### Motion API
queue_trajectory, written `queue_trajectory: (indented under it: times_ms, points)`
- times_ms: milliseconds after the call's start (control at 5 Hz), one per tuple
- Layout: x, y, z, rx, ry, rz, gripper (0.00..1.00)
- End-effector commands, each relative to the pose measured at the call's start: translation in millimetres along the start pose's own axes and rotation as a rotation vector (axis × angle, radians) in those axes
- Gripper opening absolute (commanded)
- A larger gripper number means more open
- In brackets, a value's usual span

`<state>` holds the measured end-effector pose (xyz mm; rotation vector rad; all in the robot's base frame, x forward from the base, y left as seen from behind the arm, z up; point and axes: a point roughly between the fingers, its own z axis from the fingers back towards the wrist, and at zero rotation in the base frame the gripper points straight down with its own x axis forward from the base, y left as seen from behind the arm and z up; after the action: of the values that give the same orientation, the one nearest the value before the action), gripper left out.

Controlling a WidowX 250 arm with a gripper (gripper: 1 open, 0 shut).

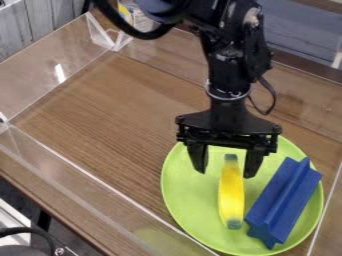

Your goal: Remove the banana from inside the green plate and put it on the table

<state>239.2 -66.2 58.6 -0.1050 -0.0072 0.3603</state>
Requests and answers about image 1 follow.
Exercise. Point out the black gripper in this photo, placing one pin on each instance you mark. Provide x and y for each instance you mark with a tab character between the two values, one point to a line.
230	126

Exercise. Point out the blue star-shaped block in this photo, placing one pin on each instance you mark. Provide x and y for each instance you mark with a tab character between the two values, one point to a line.
282	201

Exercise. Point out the yellow toy banana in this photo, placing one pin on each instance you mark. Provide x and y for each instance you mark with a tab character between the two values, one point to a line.
231	194

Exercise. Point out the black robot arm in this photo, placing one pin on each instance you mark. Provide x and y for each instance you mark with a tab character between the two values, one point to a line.
228	26

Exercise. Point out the green plate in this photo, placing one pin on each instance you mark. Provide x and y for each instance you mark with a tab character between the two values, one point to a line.
190	196

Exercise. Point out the clear acrylic enclosure wall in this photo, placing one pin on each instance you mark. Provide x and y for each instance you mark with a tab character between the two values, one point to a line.
89	128

